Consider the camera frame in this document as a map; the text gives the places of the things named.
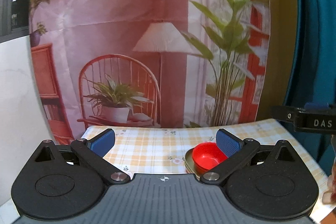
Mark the red bowl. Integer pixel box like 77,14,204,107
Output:
192,142,228,173

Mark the person's hand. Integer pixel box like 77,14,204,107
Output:
322,134,336,206

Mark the teal curtain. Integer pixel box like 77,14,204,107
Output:
282,0,336,175

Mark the green square plate left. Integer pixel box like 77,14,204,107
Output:
184,148,201,179

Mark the checkered floral tablecloth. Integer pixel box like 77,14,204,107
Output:
81,118,332,224

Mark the printed room backdrop cloth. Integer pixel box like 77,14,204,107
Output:
29,0,297,144

